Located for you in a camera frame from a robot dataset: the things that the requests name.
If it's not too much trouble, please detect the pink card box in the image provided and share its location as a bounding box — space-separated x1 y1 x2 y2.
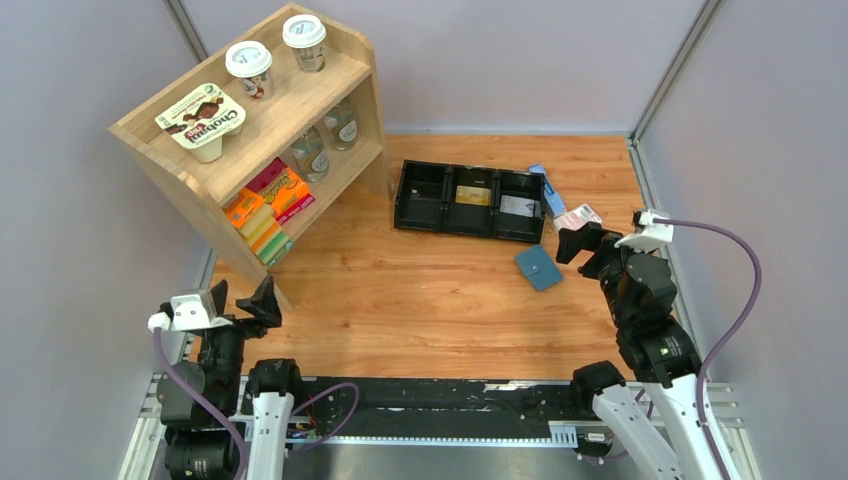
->
553 203 603 232

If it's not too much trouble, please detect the white lidded cup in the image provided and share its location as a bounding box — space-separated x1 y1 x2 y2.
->
282 14 327 73
225 40 274 101

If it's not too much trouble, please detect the black bin right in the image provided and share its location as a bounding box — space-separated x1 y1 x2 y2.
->
492 169 546 244

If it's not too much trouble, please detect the black bin left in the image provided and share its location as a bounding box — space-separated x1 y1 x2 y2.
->
393 159 450 233

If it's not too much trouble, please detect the white lidded cup left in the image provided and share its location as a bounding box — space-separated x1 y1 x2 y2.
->
225 40 274 101

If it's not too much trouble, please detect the gold card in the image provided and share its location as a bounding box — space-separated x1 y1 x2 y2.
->
455 185 492 207

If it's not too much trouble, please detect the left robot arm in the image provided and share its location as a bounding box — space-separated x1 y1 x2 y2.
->
148 275 306 479

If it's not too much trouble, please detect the wooden shelf unit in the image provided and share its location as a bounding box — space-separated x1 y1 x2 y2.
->
109 3 392 284

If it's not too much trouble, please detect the white lidded cup right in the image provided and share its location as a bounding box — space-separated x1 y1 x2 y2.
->
282 14 327 73

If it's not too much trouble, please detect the Chobani yogurt pack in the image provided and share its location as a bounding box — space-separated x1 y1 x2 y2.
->
155 83 246 163

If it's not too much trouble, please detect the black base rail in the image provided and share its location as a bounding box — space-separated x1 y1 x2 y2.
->
296 376 602 442

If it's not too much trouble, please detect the black bin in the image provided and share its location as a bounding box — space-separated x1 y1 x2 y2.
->
443 165 496 237
393 159 450 233
492 169 546 244

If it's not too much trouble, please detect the light blue box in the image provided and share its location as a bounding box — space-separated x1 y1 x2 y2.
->
528 164 566 218

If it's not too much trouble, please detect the glass bottle left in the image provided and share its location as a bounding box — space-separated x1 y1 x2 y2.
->
290 127 329 182

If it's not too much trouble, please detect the silver VIP card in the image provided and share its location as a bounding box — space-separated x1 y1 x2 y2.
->
499 195 540 218

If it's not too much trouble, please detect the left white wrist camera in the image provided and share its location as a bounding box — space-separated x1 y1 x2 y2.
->
147 289 233 333

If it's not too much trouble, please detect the black bin middle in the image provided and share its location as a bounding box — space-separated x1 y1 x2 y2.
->
443 165 496 237

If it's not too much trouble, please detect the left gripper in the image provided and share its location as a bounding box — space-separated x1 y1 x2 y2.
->
197 272 281 413

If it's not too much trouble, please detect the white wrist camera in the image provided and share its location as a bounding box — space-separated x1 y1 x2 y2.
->
614 208 674 253
147 289 233 333

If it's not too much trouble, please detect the red orange sponge pack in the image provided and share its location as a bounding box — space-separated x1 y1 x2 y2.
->
246 157 315 225

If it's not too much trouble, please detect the glass bottle right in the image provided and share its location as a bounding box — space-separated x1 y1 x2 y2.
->
323 97 358 150

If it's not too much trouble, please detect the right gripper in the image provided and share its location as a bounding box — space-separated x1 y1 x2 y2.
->
553 220 652 327

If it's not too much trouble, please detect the teal leather card holder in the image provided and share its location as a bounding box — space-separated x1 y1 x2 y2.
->
514 245 564 292

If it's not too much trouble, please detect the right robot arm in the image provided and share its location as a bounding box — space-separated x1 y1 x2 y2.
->
556 212 740 479

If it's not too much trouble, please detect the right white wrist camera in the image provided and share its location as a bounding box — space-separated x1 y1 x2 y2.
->
614 208 674 253

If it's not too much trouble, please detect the colourful sponge stack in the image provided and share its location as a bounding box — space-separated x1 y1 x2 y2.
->
223 188 293 267

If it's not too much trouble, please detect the glass bottle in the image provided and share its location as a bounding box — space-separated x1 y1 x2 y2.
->
323 97 358 150
290 127 329 182

